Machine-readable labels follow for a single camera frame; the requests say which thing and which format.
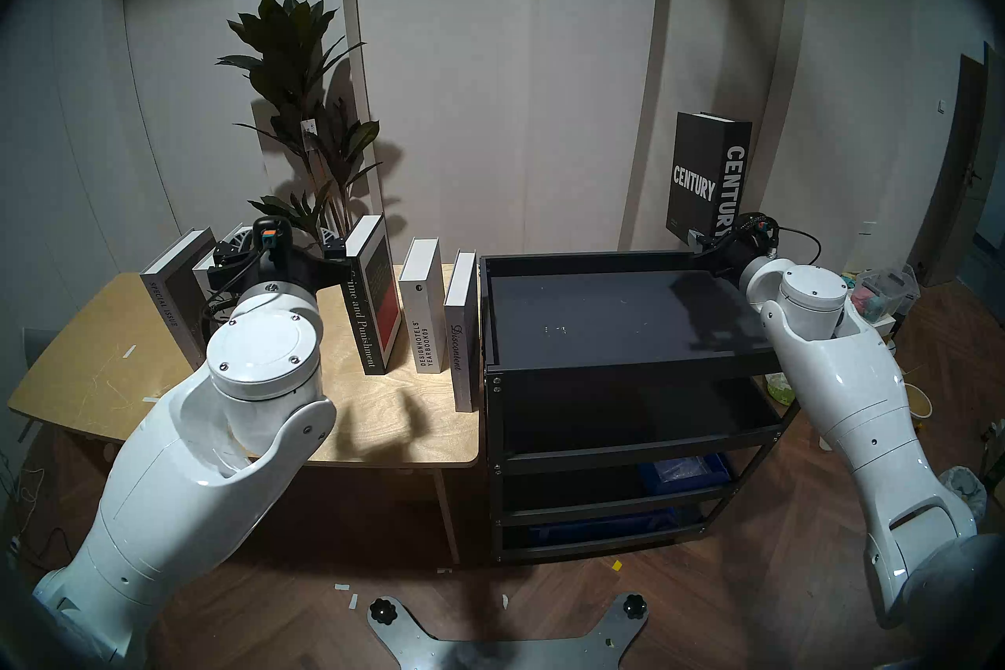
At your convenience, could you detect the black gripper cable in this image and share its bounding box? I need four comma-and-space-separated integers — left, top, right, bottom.
773, 225, 823, 265
200, 260, 260, 324

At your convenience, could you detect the grey Special Issue book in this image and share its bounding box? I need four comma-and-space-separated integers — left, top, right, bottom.
140, 228, 217, 371

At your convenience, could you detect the grey Discontent book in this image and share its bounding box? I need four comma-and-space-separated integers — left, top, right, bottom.
443, 250, 480, 413

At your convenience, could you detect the black metal shelf cart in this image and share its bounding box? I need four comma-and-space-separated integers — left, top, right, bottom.
479, 250, 802, 563

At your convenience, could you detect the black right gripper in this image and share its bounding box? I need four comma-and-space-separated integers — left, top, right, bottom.
686, 212, 783, 281

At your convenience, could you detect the blue bin with clear bag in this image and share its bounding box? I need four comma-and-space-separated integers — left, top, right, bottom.
638, 453, 735, 495

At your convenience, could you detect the white Design Hotels yearbook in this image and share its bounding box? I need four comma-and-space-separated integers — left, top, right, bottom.
398, 238, 447, 373

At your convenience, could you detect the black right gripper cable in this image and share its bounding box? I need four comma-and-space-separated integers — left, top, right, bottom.
773, 225, 823, 265

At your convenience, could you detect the grey metal robot base plate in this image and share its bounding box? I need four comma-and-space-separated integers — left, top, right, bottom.
369, 594, 651, 670

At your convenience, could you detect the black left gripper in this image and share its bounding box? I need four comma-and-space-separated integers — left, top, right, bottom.
210, 215, 353, 297

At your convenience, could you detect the black Century book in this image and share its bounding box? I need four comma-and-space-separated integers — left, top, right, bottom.
666, 112, 753, 247

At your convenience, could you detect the Crime and Punishment book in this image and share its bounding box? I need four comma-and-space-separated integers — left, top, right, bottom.
334, 214, 403, 376

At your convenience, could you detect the flat blue plastic crate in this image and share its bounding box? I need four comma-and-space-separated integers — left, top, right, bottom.
528, 508, 678, 548

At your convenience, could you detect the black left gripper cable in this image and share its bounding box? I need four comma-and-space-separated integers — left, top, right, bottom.
200, 260, 260, 324

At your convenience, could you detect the light wooden display table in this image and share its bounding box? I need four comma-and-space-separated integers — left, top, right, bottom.
8, 264, 481, 566

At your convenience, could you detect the black floor cable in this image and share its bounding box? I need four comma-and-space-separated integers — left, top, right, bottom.
12, 526, 75, 575

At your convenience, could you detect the Arietta Mobilier book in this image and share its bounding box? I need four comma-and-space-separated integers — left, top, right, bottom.
192, 225, 264, 320

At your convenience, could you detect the dark brown door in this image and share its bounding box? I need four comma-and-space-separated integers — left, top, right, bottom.
909, 44, 1005, 288

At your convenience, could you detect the white bin with plastic bag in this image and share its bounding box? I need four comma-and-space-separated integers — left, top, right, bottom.
938, 466, 989, 520

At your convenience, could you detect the tall green leafy plant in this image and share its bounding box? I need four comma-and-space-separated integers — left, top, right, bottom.
216, 0, 383, 265

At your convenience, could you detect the clear plastic storage box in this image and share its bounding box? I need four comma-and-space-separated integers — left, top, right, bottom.
848, 267, 921, 322

